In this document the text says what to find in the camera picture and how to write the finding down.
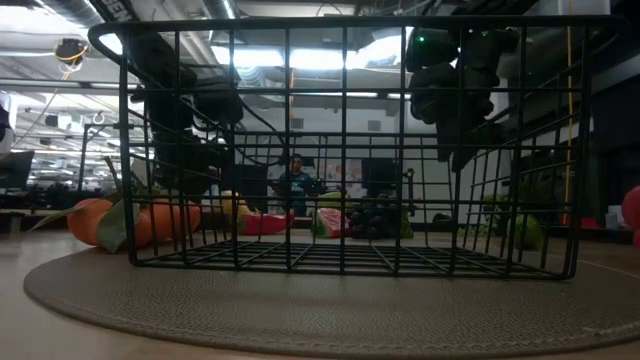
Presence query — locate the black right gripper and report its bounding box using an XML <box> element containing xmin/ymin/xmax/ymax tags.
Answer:
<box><xmin>405</xmin><ymin>27</ymin><xmax>521</xmax><ymax>174</ymax></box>

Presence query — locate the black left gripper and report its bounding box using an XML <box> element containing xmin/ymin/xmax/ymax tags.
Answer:
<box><xmin>147</xmin><ymin>74</ymin><xmax>246</xmax><ymax>200</ymax></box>

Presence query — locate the orange tangerine cluster with leaves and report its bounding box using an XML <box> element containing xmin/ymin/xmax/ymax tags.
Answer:
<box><xmin>28</xmin><ymin>192</ymin><xmax>154</xmax><ymax>254</ymax></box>
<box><xmin>143</xmin><ymin>197</ymin><xmax>202</xmax><ymax>246</ymax></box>

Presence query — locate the yellow bell pepper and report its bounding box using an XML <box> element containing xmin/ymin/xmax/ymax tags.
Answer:
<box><xmin>218</xmin><ymin>189</ymin><xmax>254</xmax><ymax>217</ymax></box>

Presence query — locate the green pear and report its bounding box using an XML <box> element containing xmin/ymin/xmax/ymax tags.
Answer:
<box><xmin>508</xmin><ymin>213</ymin><xmax>545</xmax><ymax>252</ymax></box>

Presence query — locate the dark grape bunch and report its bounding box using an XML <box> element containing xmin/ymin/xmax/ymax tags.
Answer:
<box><xmin>348</xmin><ymin>193</ymin><xmax>402</xmax><ymax>240</ymax></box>

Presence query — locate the red watermelon slice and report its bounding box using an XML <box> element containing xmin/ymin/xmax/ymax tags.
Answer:
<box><xmin>313</xmin><ymin>207</ymin><xmax>352</xmax><ymax>239</ymax></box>

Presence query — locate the red bell pepper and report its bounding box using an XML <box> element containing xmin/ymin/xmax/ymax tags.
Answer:
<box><xmin>621</xmin><ymin>185</ymin><xmax>640</xmax><ymax>251</ymax></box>

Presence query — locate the green succulent plant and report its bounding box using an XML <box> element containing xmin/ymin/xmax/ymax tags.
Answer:
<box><xmin>477</xmin><ymin>193</ymin><xmax>517</xmax><ymax>237</ymax></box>

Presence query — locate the dark computer monitor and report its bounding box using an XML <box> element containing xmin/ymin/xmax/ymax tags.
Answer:
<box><xmin>360</xmin><ymin>158</ymin><xmax>400</xmax><ymax>198</ymax></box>

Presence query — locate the person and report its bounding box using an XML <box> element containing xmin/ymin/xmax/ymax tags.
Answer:
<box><xmin>276</xmin><ymin>153</ymin><xmax>322</xmax><ymax>218</ymax></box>

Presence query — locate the ceiling light strip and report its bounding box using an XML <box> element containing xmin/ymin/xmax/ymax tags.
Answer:
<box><xmin>209</xmin><ymin>34</ymin><xmax>416</xmax><ymax>71</ymax></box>

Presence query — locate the round grey woven placemat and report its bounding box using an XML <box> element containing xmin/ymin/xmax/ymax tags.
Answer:
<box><xmin>22</xmin><ymin>242</ymin><xmax>640</xmax><ymax>359</ymax></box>

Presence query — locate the dark angled monitor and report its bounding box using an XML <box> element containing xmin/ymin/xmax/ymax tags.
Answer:
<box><xmin>0</xmin><ymin>149</ymin><xmax>35</xmax><ymax>190</ymax></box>

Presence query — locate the black wire basket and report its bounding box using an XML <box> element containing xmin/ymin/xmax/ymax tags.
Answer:
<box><xmin>87</xmin><ymin>14</ymin><xmax>629</xmax><ymax>281</ymax></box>

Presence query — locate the yellow ceiling cord reel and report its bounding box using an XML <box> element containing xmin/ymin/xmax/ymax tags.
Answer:
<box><xmin>53</xmin><ymin>37</ymin><xmax>91</xmax><ymax>67</ymax></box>

